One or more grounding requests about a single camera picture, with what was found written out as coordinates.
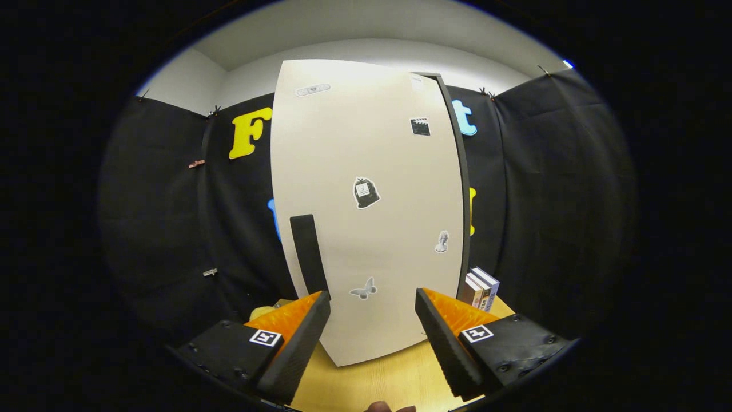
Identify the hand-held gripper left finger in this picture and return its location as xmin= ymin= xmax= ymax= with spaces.
xmin=177 ymin=291 xmax=331 ymax=405

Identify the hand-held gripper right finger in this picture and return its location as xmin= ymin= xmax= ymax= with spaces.
xmin=415 ymin=288 xmax=572 ymax=401

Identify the black door handle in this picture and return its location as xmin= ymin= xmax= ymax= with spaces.
xmin=289 ymin=215 xmax=331 ymax=298

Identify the grey shoe cabinet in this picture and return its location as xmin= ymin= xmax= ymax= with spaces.
xmin=412 ymin=72 xmax=471 ymax=298

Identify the beige shoe cabinet door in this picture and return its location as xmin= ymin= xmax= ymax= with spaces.
xmin=270 ymin=59 xmax=465 ymax=367

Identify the brown book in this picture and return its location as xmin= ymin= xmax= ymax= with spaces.
xmin=460 ymin=279 xmax=484 ymax=308

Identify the white blue book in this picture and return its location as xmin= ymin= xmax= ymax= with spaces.
xmin=472 ymin=266 xmax=501 ymax=312

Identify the black backdrop cloth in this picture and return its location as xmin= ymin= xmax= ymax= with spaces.
xmin=98 ymin=68 xmax=640 ymax=350

